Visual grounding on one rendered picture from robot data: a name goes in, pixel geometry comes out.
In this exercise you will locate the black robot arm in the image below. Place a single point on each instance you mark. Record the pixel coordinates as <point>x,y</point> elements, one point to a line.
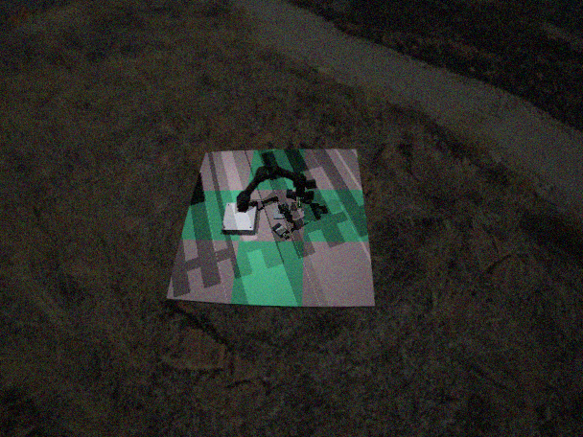
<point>299,181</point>

